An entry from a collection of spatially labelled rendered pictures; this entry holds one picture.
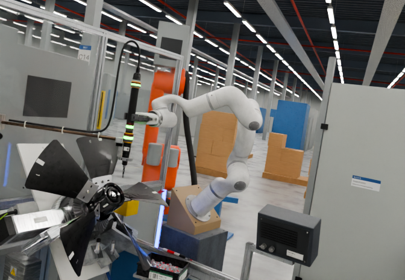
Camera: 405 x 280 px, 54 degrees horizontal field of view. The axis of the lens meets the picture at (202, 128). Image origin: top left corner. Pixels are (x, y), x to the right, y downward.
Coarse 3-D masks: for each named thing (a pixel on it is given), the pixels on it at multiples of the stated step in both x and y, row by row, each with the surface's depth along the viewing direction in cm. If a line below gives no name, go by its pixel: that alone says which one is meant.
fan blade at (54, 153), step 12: (60, 144) 168; (48, 156) 163; (60, 156) 166; (36, 168) 160; (48, 168) 163; (60, 168) 165; (72, 168) 169; (36, 180) 160; (48, 180) 163; (60, 180) 166; (72, 180) 169; (84, 180) 172; (48, 192) 164; (60, 192) 167; (72, 192) 169
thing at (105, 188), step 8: (112, 184) 178; (96, 192) 175; (104, 192) 172; (112, 192) 177; (120, 192) 180; (96, 200) 173; (104, 200) 171; (112, 200) 173; (120, 200) 178; (88, 208) 174; (104, 208) 173; (112, 208) 173; (104, 216) 179
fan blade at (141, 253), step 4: (124, 224) 176; (124, 228) 178; (128, 232) 173; (132, 240) 171; (136, 244) 174; (136, 248) 170; (140, 248) 184; (140, 252) 173; (144, 252) 184; (140, 256) 170; (144, 256) 176; (148, 256) 188; (140, 260) 167; (144, 260) 172; (148, 260) 179; (144, 264) 168; (148, 264) 174; (144, 268) 167; (148, 268) 171
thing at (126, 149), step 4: (136, 68) 183; (136, 72) 183; (136, 76) 182; (140, 76) 183; (124, 144) 184; (128, 144) 184; (124, 148) 184; (128, 148) 184; (124, 152) 184; (128, 152) 184; (124, 156) 184; (128, 156) 185; (124, 164) 185
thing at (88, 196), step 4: (88, 180) 173; (88, 184) 173; (92, 184) 174; (84, 188) 173; (88, 188) 173; (92, 188) 174; (96, 188) 175; (80, 192) 172; (84, 192) 173; (92, 192) 175; (80, 196) 172; (88, 196) 174; (92, 196) 175; (84, 200) 174; (88, 200) 174
